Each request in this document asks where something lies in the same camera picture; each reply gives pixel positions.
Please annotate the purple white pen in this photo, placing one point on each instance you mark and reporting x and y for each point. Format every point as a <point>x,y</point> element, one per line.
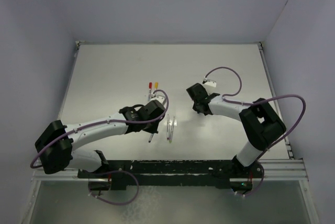
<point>168,127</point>

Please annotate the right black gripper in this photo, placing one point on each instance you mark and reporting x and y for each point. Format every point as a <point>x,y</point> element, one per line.
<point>194,108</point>

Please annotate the green white pen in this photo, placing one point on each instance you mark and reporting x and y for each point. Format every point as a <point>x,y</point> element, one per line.
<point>172,130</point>

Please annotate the red white pen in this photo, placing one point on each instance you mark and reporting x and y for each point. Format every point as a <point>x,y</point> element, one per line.
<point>149,94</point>

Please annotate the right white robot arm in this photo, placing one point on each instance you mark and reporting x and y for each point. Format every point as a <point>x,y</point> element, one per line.
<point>261,123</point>

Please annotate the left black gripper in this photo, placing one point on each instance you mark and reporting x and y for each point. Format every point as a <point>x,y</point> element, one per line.
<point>153,129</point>

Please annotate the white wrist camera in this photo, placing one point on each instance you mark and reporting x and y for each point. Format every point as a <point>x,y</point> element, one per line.
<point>209,83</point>
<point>159,98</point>

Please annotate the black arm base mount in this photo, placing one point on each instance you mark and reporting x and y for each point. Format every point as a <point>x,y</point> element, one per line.
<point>221,174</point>

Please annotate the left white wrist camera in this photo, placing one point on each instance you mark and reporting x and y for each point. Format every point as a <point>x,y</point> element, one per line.
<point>159,98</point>

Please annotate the yellow white pen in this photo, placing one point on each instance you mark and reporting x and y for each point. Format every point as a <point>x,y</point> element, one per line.
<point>154,91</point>

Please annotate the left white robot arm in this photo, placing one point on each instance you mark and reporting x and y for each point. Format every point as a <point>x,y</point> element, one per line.
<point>60,146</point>

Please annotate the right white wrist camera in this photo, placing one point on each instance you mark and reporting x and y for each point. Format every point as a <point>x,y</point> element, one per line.
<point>209,83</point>

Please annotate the black white pen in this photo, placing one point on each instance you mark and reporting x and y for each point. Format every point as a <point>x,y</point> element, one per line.
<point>150,138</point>

